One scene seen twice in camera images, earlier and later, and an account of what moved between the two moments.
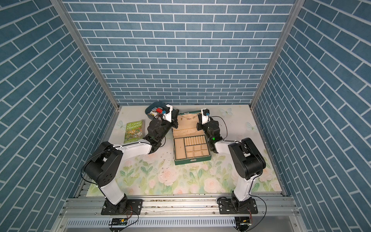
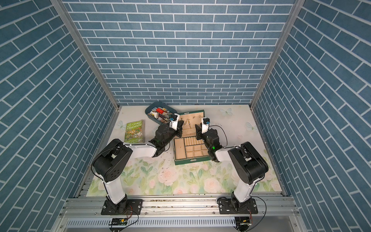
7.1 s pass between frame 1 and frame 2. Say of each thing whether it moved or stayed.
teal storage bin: stayed
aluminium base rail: stayed
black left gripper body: moved
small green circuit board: stayed
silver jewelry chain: moved
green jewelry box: stayed
